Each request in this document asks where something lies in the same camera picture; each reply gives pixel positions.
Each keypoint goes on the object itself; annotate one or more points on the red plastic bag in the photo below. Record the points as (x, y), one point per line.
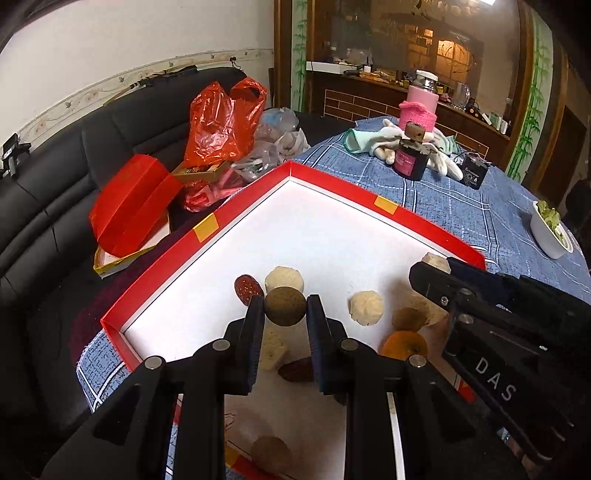
(221, 134)

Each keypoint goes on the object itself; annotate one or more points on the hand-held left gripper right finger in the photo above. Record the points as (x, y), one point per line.
(318, 364)

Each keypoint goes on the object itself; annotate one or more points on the wooden counter cabinet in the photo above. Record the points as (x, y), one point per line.
(369, 99)

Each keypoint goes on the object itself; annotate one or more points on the brown longan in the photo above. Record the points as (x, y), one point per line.
(285, 307)
(271, 454)
(408, 318)

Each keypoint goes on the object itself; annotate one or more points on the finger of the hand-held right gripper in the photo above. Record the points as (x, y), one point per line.
(489, 284)
(434, 286)

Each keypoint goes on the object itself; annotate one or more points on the wood framed glass partition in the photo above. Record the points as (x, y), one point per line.
(392, 32)

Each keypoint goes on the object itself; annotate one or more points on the dark jar with cork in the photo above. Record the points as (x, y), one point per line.
(411, 159)

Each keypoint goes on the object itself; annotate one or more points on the gold brown flat box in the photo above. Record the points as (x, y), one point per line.
(201, 173)

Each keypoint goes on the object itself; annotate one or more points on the black wall clip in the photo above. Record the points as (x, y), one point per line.
(11, 154)

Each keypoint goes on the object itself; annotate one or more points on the red jujube date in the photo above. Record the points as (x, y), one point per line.
(248, 287)
(295, 369)

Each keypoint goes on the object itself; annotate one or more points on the folded red box lid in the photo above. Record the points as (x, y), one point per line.
(129, 207)

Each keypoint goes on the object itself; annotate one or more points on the red shallow gift box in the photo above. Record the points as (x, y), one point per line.
(300, 221)

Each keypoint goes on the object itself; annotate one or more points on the pale green glove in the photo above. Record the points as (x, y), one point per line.
(362, 141)

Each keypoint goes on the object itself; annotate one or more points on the white bowl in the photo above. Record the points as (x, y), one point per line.
(547, 240)

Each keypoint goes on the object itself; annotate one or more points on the green leafy vegetable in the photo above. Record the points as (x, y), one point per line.
(551, 217)

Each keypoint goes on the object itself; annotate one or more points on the clear plastic bags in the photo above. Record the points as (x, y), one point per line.
(277, 138)

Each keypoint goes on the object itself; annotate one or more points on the black leather sofa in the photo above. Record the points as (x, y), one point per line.
(46, 240)

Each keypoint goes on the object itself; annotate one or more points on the blue plaid tablecloth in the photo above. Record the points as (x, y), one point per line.
(461, 212)

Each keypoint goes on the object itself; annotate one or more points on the bamboo print panel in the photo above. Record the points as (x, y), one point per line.
(300, 41)
(531, 115)

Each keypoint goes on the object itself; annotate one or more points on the glass jug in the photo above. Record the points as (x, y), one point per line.
(461, 94)

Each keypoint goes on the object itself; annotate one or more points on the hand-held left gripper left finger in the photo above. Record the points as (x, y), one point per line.
(256, 360)

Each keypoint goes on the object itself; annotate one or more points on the pink sleeved bottle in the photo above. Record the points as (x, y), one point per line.
(419, 108)

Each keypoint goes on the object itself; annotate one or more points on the yellow edged box base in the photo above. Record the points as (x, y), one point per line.
(117, 265)

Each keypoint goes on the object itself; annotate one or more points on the orange mandarin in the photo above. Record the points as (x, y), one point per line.
(404, 346)

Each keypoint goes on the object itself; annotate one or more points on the small black box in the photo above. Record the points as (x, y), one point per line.
(475, 171)

